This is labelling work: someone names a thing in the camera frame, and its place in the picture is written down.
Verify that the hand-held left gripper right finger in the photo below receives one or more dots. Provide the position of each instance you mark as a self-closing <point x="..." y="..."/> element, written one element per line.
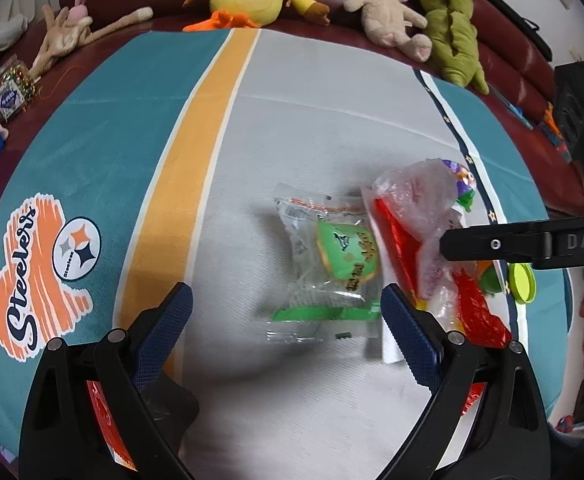
<point x="407" y="330"/>

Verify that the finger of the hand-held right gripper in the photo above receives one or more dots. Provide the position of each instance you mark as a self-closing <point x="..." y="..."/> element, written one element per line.
<point x="492" y="245"/>

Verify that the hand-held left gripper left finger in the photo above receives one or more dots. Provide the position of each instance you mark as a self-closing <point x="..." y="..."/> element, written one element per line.
<point x="164" y="325"/>

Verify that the lime green plastic lid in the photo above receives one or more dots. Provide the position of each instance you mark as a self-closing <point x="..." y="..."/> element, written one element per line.
<point x="519" y="285"/>

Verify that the red foil wrapper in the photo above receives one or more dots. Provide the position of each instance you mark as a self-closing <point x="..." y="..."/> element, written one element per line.
<point x="477" y="310"/>

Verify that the clear plastic bag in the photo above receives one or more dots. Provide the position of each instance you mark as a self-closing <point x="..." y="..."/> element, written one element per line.
<point x="417" y="190"/>

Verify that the clear green snack wrapper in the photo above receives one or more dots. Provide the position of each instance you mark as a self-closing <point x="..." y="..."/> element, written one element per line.
<point x="342" y="250"/>

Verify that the small green plastic piece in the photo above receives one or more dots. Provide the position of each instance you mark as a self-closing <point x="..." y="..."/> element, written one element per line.
<point x="491" y="280"/>

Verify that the thin blue book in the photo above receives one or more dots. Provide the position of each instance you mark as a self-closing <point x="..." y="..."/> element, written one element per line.
<point x="519" y="115"/>

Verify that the purple green candy wrapper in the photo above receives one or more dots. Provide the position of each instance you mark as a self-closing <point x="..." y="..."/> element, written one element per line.
<point x="459" y="180"/>

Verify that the dark red leather sofa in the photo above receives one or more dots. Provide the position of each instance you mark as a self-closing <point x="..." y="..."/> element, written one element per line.
<point x="512" y="60"/>

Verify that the red foil packet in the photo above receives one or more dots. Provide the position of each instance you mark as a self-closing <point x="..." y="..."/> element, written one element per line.
<point x="102" y="415"/>

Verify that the green dinosaur plush toy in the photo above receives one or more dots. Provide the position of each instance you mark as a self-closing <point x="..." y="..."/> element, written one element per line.
<point x="452" y="35"/>

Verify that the beige plush doll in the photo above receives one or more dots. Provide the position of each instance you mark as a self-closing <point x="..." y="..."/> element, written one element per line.
<point x="387" y="15"/>

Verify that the teal printed blanket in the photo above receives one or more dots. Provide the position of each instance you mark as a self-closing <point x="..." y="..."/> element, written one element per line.
<point x="272" y="125"/>

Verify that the clear glitter jar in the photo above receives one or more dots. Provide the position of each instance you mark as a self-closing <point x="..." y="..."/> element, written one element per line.
<point x="12" y="90"/>

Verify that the long-limbed rabbit plush toy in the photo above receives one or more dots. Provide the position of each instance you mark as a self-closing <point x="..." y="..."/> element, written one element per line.
<point x="67" y="35"/>

